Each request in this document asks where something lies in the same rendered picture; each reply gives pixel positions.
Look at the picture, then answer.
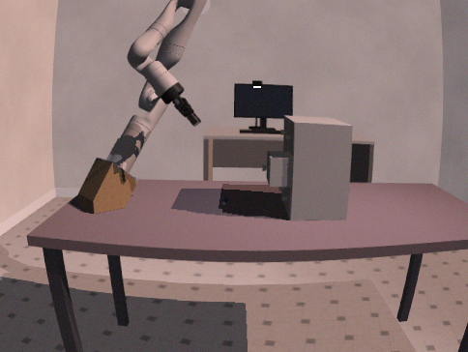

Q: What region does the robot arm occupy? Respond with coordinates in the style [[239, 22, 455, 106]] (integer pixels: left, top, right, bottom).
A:
[[106, 0, 207, 173]]

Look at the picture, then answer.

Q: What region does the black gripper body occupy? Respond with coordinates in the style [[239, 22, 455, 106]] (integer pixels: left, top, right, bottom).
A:
[[161, 82, 184, 104]]

